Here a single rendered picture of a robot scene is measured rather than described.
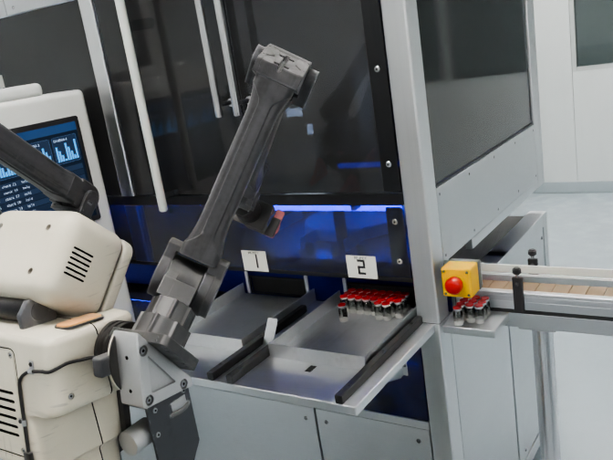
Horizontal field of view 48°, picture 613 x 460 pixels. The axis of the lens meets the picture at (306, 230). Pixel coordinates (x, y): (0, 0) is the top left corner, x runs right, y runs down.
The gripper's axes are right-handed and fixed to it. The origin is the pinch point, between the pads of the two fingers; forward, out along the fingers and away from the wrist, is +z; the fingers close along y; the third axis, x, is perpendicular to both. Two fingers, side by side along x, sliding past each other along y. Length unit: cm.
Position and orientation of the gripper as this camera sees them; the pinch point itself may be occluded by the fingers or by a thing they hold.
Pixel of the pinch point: (259, 222)
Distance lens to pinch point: 169.3
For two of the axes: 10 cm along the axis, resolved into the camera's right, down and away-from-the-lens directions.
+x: -4.2, 8.9, -1.8
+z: 2.0, 2.8, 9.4
